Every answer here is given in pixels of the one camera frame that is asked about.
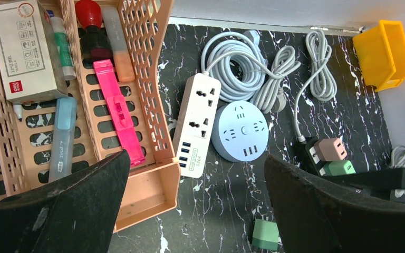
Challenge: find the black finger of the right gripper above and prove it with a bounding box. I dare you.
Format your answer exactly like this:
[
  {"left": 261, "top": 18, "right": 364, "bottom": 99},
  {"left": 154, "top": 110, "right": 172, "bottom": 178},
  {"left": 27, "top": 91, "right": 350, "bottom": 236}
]
[{"left": 323, "top": 167, "right": 405, "bottom": 200}]

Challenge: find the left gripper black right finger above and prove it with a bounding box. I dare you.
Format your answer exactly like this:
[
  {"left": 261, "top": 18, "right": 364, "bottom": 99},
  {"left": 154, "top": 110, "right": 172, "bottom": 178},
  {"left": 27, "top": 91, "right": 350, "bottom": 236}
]
[{"left": 264, "top": 155, "right": 405, "bottom": 252}]

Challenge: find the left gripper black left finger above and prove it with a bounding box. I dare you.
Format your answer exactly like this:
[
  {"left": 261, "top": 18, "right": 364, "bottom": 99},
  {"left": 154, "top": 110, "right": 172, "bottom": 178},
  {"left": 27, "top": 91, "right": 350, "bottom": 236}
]
[{"left": 0, "top": 151, "right": 130, "bottom": 252}]

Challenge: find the green plug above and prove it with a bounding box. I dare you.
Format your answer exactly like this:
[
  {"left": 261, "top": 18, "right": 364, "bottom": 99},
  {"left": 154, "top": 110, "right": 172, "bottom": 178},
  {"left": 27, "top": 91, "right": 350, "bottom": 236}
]
[
  {"left": 320, "top": 160, "right": 356, "bottom": 176},
  {"left": 252, "top": 219, "right": 279, "bottom": 251}
]

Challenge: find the round blue power socket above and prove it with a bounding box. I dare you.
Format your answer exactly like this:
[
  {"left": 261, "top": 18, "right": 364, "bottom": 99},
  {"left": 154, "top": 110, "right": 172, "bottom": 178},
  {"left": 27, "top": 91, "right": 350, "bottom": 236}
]
[{"left": 211, "top": 101, "right": 268, "bottom": 162}]

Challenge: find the white power strip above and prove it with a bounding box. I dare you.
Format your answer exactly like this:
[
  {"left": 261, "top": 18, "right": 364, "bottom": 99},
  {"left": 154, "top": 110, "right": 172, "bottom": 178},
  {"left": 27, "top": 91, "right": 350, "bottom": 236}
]
[{"left": 172, "top": 73, "right": 221, "bottom": 178}]

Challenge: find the green plug on black strip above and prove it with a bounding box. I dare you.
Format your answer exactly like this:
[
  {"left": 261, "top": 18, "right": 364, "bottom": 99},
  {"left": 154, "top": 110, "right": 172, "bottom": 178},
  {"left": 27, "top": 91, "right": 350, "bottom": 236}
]
[{"left": 320, "top": 160, "right": 356, "bottom": 176}]

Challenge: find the pink plug on black strip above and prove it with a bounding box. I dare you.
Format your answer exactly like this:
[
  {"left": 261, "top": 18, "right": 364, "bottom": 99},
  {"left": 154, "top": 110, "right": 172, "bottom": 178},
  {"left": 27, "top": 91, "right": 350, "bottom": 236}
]
[{"left": 309, "top": 138, "right": 348, "bottom": 163}]

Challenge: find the black power strip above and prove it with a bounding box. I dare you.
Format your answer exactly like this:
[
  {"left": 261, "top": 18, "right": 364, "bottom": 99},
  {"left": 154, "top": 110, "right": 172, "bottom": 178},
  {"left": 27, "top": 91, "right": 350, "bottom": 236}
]
[{"left": 295, "top": 137, "right": 326, "bottom": 176}]

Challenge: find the blue highlighter pen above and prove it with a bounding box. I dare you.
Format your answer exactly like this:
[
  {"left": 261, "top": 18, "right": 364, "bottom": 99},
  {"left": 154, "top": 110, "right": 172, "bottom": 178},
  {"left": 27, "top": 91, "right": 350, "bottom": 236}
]
[{"left": 49, "top": 96, "right": 77, "bottom": 183}]

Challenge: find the pink utility knife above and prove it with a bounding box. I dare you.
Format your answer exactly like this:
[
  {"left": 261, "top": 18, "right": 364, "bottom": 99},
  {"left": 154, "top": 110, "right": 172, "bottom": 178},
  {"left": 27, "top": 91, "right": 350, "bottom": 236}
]
[{"left": 93, "top": 60, "right": 146, "bottom": 167}]

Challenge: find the orange storage bin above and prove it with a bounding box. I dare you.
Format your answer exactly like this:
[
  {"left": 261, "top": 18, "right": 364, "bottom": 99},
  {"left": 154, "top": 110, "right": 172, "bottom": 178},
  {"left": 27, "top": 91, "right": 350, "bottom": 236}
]
[{"left": 352, "top": 20, "right": 405, "bottom": 92}]

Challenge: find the pink file organizer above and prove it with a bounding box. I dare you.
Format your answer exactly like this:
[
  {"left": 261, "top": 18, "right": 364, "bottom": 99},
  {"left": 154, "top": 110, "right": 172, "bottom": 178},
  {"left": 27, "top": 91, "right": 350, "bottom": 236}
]
[{"left": 0, "top": 1, "right": 180, "bottom": 231}]

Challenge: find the green white glue stick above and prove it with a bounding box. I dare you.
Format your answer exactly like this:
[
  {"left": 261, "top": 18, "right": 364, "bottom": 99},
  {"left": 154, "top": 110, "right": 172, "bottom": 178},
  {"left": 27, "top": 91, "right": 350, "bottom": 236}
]
[{"left": 47, "top": 10, "right": 76, "bottom": 81}]

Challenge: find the white deli staple box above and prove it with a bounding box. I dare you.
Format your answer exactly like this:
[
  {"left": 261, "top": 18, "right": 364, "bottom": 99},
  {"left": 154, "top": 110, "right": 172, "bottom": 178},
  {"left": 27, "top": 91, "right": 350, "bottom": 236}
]
[{"left": 0, "top": 1, "right": 68, "bottom": 104}]

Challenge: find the orange highlighter pen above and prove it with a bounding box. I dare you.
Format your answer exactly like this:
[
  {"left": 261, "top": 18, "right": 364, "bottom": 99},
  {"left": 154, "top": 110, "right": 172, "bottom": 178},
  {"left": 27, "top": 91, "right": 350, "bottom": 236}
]
[{"left": 102, "top": 7, "right": 136, "bottom": 82}]

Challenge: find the red black bottle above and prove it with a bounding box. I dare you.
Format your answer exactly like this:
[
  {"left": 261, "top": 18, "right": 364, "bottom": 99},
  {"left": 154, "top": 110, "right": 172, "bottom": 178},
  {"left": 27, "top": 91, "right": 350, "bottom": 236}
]
[{"left": 75, "top": 0, "right": 113, "bottom": 62}]

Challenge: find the right side white cable bundle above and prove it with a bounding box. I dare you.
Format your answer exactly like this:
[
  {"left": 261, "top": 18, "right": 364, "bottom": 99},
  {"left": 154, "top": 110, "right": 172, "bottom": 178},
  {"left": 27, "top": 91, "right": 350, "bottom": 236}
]
[{"left": 388, "top": 145, "right": 405, "bottom": 169}]

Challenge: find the bundled white cable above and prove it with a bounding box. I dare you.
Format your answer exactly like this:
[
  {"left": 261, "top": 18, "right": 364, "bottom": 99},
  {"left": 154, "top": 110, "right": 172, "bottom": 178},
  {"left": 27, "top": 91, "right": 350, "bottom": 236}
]
[{"left": 292, "top": 30, "right": 338, "bottom": 144}]

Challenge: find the grey cable bundle with plug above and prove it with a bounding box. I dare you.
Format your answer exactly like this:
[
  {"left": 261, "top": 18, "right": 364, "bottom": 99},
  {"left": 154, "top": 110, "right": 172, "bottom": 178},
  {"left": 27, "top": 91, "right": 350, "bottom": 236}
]
[{"left": 249, "top": 45, "right": 302, "bottom": 114}]

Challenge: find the coiled grey cable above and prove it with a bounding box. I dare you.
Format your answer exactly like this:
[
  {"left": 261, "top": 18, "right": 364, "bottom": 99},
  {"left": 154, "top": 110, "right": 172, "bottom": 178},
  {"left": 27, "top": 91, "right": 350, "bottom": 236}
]
[{"left": 200, "top": 30, "right": 269, "bottom": 103}]

